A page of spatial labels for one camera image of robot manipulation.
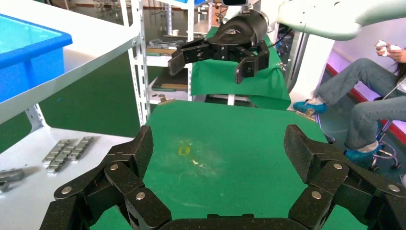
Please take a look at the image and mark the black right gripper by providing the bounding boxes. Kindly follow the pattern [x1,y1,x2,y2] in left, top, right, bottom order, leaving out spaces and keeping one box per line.
[167,9,271,85]

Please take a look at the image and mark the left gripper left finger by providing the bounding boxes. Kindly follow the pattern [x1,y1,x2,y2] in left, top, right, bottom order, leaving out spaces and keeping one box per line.
[39,125,172,230]

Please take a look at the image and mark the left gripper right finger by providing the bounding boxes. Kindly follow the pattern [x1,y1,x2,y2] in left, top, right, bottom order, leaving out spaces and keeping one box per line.
[283,124,406,230]

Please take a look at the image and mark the white tissue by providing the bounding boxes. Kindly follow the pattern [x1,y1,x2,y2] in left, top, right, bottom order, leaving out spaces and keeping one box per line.
[375,39,402,57]

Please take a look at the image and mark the grey metal parts pile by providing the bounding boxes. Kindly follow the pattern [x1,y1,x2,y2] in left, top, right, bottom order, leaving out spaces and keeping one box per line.
[149,38,185,48]

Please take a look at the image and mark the bystander hand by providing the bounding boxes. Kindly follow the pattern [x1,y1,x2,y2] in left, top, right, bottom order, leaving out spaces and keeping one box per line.
[376,45,406,63]

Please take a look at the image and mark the blue shoe cover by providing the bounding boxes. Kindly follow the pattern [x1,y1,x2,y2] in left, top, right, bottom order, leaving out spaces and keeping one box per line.
[344,144,383,164]
[292,99,328,115]

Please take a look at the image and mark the white metal storage rack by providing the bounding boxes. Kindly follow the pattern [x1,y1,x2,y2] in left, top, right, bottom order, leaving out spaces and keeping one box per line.
[144,0,203,105]

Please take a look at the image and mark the stacked wooden boards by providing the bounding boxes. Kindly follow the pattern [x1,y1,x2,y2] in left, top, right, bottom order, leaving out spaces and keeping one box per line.
[152,68,191,92]

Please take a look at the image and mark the chrome wheeled stool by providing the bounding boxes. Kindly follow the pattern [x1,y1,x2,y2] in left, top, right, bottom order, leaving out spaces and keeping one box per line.
[369,119,400,171]

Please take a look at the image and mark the blue storage bin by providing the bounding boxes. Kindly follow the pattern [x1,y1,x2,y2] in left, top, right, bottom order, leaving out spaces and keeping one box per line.
[172,0,212,5]

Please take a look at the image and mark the white lower shelf board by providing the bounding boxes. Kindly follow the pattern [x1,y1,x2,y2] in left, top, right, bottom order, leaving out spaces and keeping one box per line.
[0,126,135,230]

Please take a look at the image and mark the green table cloth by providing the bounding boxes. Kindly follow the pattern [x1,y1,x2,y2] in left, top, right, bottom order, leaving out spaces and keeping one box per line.
[90,101,369,230]

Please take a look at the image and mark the seated person in jeans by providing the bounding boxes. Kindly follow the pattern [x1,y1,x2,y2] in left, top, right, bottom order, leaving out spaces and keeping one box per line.
[316,47,406,151]

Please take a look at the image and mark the white metal shelf board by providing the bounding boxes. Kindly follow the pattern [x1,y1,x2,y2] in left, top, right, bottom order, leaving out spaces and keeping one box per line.
[0,0,142,125]

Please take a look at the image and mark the blue plastic tray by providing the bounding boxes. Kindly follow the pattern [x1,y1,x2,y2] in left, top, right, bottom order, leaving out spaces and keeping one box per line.
[0,14,73,103]

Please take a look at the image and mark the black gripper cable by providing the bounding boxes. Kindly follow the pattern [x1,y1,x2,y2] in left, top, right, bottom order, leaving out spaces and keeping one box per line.
[268,28,293,49]

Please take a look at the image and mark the white perforated shelf post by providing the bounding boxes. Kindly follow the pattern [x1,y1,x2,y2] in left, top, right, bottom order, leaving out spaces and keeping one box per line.
[24,104,45,132]
[120,0,151,126]

